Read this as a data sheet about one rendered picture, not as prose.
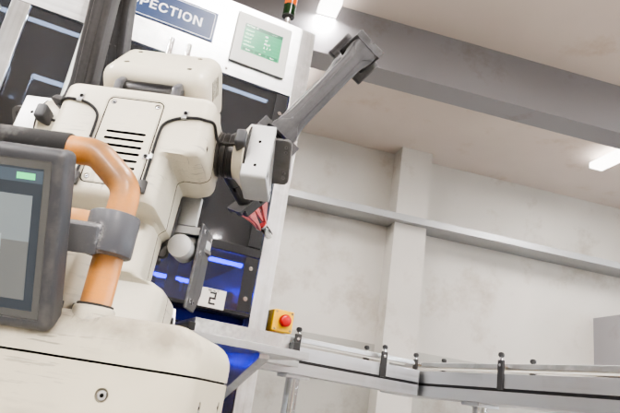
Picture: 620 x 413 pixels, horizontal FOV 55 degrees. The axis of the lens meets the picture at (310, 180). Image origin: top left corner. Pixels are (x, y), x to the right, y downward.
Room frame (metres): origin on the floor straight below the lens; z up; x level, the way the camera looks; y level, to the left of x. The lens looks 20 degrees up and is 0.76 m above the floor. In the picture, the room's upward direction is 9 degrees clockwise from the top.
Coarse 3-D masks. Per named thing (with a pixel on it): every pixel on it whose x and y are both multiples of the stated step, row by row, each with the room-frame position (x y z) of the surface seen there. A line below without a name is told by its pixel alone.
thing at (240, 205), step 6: (234, 192) 1.46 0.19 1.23; (240, 192) 1.46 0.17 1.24; (234, 198) 1.49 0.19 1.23; (240, 198) 1.47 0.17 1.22; (234, 204) 1.51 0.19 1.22; (240, 204) 1.49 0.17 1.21; (246, 204) 1.49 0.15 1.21; (252, 204) 1.48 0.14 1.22; (234, 210) 1.49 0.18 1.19; (240, 210) 1.48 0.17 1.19
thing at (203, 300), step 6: (204, 288) 1.90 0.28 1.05; (204, 294) 1.90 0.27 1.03; (210, 294) 1.91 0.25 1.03; (222, 294) 1.93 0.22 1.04; (198, 300) 1.90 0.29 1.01; (204, 300) 1.91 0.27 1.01; (210, 300) 1.91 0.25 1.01; (216, 300) 1.92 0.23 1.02; (222, 300) 1.93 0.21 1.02; (204, 306) 1.91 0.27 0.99; (210, 306) 1.92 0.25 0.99; (216, 306) 1.92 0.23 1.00; (222, 306) 1.93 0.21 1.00
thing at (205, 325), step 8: (184, 320) 1.64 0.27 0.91; (192, 320) 1.55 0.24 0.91; (200, 320) 1.53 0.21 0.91; (208, 320) 1.54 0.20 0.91; (200, 328) 1.53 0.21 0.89; (208, 328) 1.54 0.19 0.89; (216, 328) 1.54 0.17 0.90; (224, 328) 1.55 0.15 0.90; (232, 328) 1.56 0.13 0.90; (240, 328) 1.57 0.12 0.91; (248, 328) 1.58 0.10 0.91; (232, 336) 1.56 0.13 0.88; (240, 336) 1.57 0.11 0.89; (248, 336) 1.58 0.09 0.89; (256, 336) 1.59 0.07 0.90; (264, 336) 1.59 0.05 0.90; (272, 336) 1.60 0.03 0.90; (280, 336) 1.61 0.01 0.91; (288, 336) 1.62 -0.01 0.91; (272, 344) 1.60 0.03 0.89; (280, 344) 1.61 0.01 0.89; (288, 344) 1.62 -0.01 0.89
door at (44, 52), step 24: (48, 24) 1.66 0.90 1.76; (72, 24) 1.68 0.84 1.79; (24, 48) 1.64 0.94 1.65; (48, 48) 1.67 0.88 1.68; (72, 48) 1.69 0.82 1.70; (144, 48) 1.77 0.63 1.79; (24, 72) 1.65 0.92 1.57; (48, 72) 1.68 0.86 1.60; (0, 96) 1.64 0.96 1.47; (24, 96) 1.66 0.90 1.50; (48, 96) 1.69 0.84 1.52; (0, 120) 1.65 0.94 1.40
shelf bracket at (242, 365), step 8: (232, 360) 1.82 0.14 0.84; (240, 360) 1.76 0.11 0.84; (248, 360) 1.70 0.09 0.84; (256, 360) 1.65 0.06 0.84; (264, 360) 1.65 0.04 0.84; (232, 368) 1.81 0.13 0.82; (240, 368) 1.75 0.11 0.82; (248, 368) 1.70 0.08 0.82; (256, 368) 1.70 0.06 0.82; (232, 376) 1.80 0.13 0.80; (240, 376) 1.75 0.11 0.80; (248, 376) 1.75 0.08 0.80; (224, 384) 1.86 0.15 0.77; (232, 384) 1.82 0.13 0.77; (240, 384) 1.82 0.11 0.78
